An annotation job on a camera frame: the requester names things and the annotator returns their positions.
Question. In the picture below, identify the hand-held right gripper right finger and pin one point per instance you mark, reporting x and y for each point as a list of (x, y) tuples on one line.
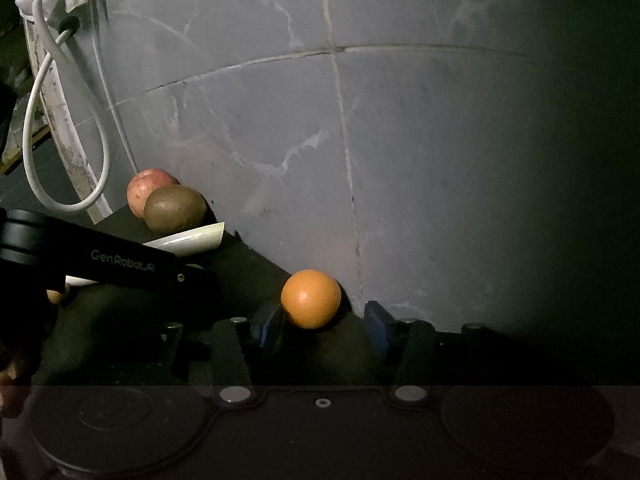
[(377, 330)]

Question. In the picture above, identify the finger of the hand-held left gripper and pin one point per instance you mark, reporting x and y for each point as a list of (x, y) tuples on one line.
[(197, 277)]

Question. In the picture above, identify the person's left hand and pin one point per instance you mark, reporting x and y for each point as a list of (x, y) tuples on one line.
[(10, 390)]

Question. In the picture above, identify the orange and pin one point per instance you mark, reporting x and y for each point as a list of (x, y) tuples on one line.
[(310, 299)]

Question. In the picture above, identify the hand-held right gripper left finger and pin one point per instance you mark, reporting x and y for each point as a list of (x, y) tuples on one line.
[(270, 329)]

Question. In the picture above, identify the brown kiwi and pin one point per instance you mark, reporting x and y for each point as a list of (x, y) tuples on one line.
[(175, 209)]

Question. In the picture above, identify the red apple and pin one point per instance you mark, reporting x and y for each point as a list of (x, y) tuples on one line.
[(145, 185)]

